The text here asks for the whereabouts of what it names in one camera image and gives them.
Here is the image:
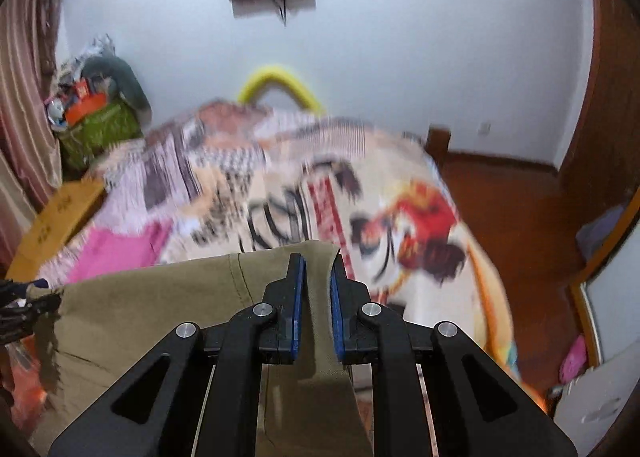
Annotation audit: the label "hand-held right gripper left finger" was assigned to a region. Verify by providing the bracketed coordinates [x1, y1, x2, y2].
[47, 253, 307, 457]

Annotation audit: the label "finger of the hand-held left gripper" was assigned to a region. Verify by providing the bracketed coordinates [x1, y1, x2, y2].
[20, 293, 63, 320]
[0, 278, 49, 297]

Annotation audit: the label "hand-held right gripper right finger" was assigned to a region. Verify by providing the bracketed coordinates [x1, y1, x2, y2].
[330, 253, 576, 457]

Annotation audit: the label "khaki pants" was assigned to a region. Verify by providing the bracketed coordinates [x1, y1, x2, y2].
[32, 239, 376, 457]

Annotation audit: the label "orange cloth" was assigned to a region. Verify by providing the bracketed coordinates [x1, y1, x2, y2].
[10, 342, 56, 418]

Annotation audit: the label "cardboard box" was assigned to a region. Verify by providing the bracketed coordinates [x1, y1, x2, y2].
[5, 179, 106, 283]

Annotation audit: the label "pink cloth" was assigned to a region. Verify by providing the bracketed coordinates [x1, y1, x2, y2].
[70, 222, 171, 283]

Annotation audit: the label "printed blanket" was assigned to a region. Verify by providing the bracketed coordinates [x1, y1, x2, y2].
[10, 99, 523, 438]

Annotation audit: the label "green bag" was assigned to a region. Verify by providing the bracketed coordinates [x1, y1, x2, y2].
[55, 104, 143, 172]

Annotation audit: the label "orange box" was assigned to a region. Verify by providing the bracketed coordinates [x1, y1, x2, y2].
[65, 92, 108, 125]

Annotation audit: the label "striped pink curtain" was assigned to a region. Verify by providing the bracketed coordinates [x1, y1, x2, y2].
[0, 0, 68, 268]

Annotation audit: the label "wooden bedpost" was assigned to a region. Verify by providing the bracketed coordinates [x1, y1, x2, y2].
[427, 124, 453, 158]

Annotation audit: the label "yellow foam tube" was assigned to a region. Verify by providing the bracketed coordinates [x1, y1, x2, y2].
[236, 66, 328, 115]

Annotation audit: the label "pink slipper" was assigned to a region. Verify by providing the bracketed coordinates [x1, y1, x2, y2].
[559, 334, 588, 383]

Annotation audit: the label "white board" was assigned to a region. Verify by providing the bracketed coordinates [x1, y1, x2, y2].
[552, 342, 633, 453]

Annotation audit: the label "grey cloth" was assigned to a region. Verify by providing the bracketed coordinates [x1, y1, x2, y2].
[575, 204, 626, 258]

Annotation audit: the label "wood framed panel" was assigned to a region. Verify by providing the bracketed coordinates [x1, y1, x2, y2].
[570, 197, 640, 368]

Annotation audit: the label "black hanging cable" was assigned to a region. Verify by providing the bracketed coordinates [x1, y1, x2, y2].
[270, 0, 292, 28]

